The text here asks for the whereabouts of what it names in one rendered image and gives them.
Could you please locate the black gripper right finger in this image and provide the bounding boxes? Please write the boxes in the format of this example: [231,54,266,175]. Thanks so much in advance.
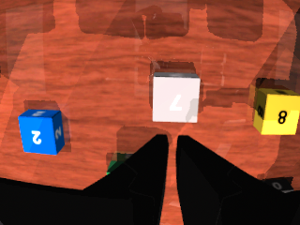
[175,135,300,225]

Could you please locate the green block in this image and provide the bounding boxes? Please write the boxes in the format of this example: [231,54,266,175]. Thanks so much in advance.
[106,161,124,175]

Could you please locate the yellow block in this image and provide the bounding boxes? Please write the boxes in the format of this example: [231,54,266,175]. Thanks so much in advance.
[254,89,300,135]

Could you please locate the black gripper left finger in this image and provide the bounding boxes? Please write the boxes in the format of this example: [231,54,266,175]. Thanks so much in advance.
[0,134,170,225]

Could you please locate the blue block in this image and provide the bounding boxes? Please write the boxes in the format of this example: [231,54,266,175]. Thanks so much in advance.
[19,109,65,155]

